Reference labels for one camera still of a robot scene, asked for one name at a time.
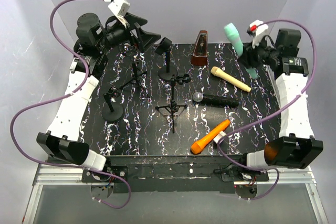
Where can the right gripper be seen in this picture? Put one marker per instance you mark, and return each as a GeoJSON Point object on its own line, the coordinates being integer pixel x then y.
{"type": "Point", "coordinates": [248, 56]}

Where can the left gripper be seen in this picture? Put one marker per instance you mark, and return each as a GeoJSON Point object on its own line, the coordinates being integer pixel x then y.
{"type": "Point", "coordinates": [145, 39]}

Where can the round-base stand for cream mic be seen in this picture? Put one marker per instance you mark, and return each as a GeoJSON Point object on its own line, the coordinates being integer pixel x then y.
{"type": "Point", "coordinates": [166, 72]}

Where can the green microphone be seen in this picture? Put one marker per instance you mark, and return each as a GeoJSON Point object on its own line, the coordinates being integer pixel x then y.
{"type": "Point", "coordinates": [233, 37]}

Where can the tripod shock-mount mic stand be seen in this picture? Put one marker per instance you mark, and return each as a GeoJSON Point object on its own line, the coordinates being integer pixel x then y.
{"type": "Point", "coordinates": [127, 50]}

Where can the cream microphone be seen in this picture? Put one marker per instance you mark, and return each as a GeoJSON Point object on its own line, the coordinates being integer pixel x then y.
{"type": "Point", "coordinates": [216, 71]}

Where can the black silver-mesh microphone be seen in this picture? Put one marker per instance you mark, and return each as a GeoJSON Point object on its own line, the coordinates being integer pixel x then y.
{"type": "Point", "coordinates": [213, 100]}

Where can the tripod stand for green mic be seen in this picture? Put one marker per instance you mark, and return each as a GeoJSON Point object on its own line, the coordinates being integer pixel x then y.
{"type": "Point", "coordinates": [173, 107]}

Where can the short round-base mic stand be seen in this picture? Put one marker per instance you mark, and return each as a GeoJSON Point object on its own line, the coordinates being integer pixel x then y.
{"type": "Point", "coordinates": [114, 111]}

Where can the orange microphone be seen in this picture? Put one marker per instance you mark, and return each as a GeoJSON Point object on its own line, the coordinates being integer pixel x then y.
{"type": "Point", "coordinates": [199, 145]}

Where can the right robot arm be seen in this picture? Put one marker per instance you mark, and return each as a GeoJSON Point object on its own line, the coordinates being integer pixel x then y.
{"type": "Point", "coordinates": [296, 146]}

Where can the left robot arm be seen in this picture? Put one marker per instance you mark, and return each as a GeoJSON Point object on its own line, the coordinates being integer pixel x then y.
{"type": "Point", "coordinates": [94, 42]}

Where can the brown metronome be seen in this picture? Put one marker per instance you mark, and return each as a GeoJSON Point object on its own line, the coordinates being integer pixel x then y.
{"type": "Point", "coordinates": [199, 55]}

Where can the small white blue box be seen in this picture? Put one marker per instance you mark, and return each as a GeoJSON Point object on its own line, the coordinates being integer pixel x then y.
{"type": "Point", "coordinates": [219, 136]}

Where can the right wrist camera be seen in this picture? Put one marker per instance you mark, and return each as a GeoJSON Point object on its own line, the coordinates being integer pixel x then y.
{"type": "Point", "coordinates": [258, 30]}

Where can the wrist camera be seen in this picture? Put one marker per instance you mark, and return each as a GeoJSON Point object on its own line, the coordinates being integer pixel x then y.
{"type": "Point", "coordinates": [119, 8]}
{"type": "Point", "coordinates": [258, 30]}

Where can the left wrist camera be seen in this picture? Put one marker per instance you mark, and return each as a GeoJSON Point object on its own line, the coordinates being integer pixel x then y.
{"type": "Point", "coordinates": [119, 8]}

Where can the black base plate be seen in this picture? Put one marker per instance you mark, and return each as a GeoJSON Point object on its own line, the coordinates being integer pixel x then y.
{"type": "Point", "coordinates": [176, 173]}

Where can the aluminium rail frame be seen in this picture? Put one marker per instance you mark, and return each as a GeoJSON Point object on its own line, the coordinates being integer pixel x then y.
{"type": "Point", "coordinates": [59, 196]}

